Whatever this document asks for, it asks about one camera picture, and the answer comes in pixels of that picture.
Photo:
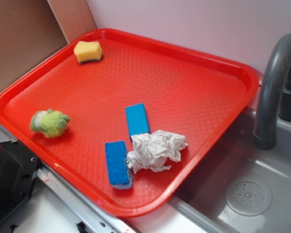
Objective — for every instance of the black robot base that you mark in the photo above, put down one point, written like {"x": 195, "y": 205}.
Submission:
{"x": 18, "y": 171}

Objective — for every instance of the blue block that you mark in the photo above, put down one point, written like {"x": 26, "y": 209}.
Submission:
{"x": 137, "y": 120}

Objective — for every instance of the red plastic tray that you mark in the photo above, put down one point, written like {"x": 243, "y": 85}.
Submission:
{"x": 184, "y": 91}

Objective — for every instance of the crumpled white paper towel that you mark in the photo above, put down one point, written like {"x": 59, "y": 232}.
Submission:
{"x": 152, "y": 150}

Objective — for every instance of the blue scrub sponge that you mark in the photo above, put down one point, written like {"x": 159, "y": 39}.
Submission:
{"x": 120, "y": 176}

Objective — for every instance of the yellow sponge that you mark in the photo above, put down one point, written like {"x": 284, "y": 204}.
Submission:
{"x": 88, "y": 51}

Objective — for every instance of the green plush toy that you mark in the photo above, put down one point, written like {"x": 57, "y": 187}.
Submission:
{"x": 51, "y": 124}

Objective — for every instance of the grey plastic sink basin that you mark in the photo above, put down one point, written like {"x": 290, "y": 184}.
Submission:
{"x": 201, "y": 198}

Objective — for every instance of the grey toy faucet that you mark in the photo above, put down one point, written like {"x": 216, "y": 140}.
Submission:
{"x": 275, "y": 95}

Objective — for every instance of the sink drain strainer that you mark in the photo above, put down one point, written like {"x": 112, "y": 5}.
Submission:
{"x": 248, "y": 196}

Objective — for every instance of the brown cardboard panel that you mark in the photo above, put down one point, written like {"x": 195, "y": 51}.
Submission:
{"x": 29, "y": 34}

